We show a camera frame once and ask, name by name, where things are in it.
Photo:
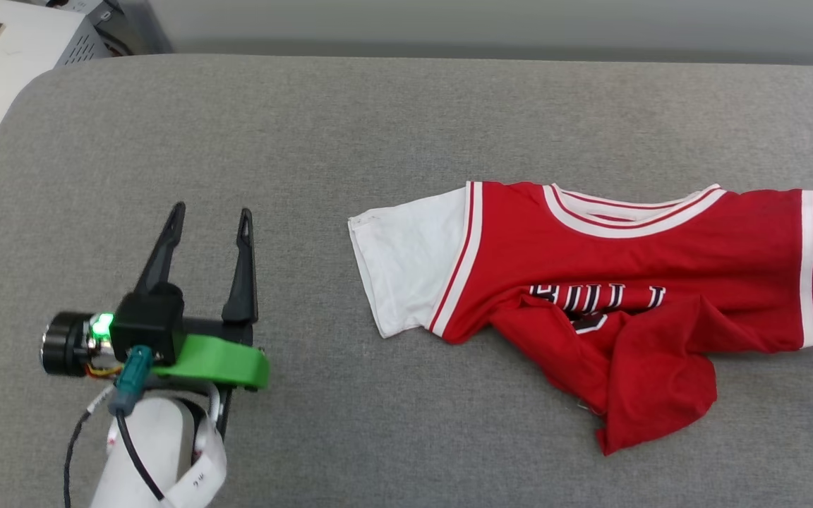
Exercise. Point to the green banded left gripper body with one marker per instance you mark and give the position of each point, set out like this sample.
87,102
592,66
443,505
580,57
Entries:
216,360

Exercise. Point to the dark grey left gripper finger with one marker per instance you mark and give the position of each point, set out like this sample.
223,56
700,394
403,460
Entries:
244,282
159,264

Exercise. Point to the red white basketball jersey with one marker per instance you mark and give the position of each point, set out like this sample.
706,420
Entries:
660,240

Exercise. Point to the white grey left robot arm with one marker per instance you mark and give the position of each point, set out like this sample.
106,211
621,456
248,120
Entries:
145,451

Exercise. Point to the grey metal device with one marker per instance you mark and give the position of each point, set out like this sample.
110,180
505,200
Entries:
138,28

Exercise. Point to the white cabinet box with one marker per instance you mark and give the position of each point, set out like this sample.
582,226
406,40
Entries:
18,49

